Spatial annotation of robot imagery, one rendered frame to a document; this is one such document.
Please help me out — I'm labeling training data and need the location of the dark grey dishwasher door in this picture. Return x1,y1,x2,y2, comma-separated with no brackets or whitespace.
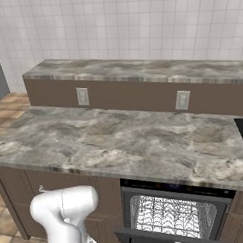
114,222,230,243

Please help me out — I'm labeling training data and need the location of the black dishwasher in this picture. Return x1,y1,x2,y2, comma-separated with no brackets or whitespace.
112,173,239,243

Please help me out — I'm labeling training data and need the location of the brown cupboard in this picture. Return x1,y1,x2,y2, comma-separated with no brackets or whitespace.
217,190,243,243

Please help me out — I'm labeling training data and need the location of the silver wire dishwasher rack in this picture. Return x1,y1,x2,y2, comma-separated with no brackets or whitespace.
129,191,220,243

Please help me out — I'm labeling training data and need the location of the white wall outlet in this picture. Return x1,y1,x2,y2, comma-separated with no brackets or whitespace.
174,89,192,111
75,86,91,107

